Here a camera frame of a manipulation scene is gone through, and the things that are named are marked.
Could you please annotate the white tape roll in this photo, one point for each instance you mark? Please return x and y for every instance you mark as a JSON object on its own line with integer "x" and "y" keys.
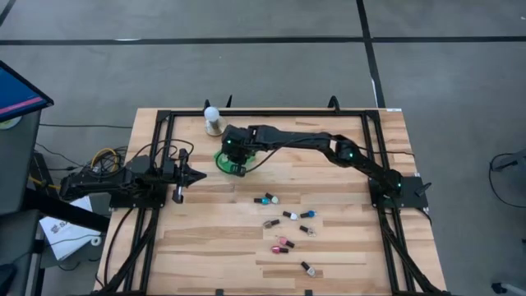
{"x": 96, "y": 241}

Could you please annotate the blue computer screen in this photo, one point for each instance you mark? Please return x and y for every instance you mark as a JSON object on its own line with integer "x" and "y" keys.
{"x": 16, "y": 94}

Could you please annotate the black stand beam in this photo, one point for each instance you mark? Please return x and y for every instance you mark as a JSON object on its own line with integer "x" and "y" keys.
{"x": 61, "y": 210}

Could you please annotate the white light bulb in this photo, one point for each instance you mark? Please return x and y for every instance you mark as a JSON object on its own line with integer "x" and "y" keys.
{"x": 211, "y": 113}

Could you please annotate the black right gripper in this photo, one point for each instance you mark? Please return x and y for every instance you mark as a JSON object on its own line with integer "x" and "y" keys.
{"x": 236, "y": 144}

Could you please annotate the green plastic basket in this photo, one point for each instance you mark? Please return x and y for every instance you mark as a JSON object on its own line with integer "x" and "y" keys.
{"x": 220, "y": 162}

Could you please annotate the white printed paper sheet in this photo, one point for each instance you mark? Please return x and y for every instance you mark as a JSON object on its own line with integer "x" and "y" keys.
{"x": 61, "y": 234}

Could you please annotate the light pink nail polish bottle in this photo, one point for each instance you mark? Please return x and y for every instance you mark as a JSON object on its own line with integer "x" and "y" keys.
{"x": 282, "y": 240}

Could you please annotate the clear nail polish bottle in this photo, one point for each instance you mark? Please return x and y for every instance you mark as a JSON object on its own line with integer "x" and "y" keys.
{"x": 311, "y": 232}

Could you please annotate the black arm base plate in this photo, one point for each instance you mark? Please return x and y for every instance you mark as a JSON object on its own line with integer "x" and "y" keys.
{"x": 135, "y": 202}
{"x": 411, "y": 197}

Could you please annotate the brown nail polish bottle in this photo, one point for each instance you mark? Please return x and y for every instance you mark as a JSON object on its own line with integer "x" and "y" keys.
{"x": 268, "y": 224}

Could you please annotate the magenta glitter nail polish bottle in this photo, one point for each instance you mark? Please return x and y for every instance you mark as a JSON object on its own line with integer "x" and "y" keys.
{"x": 275, "y": 249}

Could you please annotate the silver glitter nail polish bottle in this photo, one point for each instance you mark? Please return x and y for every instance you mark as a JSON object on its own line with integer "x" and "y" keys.
{"x": 310, "y": 270}

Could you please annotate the black table clamp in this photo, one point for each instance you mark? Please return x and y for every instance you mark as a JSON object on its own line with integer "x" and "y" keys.
{"x": 229, "y": 101}
{"x": 333, "y": 103}
{"x": 206, "y": 104}

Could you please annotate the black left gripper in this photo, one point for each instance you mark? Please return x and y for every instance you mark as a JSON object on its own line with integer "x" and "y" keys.
{"x": 176, "y": 174}

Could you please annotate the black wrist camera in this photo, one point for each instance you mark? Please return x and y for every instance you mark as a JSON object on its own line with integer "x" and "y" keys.
{"x": 239, "y": 169}
{"x": 178, "y": 197}

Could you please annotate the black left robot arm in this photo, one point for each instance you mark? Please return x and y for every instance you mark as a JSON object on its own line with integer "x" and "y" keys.
{"x": 94, "y": 183}

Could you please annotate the blue nail polish bottle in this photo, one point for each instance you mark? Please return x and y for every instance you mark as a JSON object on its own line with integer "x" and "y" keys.
{"x": 311, "y": 214}

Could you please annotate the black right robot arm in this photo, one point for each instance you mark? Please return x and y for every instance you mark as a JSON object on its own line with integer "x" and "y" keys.
{"x": 300, "y": 140}

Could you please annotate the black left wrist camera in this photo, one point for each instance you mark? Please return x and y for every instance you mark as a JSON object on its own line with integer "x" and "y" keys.
{"x": 178, "y": 197}

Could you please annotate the white nail polish bottle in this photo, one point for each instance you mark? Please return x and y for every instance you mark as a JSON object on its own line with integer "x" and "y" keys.
{"x": 293, "y": 216}

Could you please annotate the black metal table frame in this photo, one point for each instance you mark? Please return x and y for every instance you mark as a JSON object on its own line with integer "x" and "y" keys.
{"x": 267, "y": 112}

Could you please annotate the cream nail polish bottle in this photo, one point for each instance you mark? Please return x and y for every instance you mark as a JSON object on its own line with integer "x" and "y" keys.
{"x": 274, "y": 200}

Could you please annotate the grey caster leg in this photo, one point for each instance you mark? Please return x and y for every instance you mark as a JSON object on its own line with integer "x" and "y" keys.
{"x": 499, "y": 288}

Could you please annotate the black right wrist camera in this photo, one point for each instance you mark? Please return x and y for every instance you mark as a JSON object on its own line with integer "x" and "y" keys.
{"x": 239, "y": 169}

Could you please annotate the round bulb stand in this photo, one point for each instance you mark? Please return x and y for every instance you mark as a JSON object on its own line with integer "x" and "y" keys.
{"x": 215, "y": 129}

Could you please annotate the teal nail polish bottle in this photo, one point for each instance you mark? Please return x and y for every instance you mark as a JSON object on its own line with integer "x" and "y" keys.
{"x": 264, "y": 201}

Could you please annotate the pale green disc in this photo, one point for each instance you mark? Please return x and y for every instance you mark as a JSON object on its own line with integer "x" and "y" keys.
{"x": 7, "y": 122}

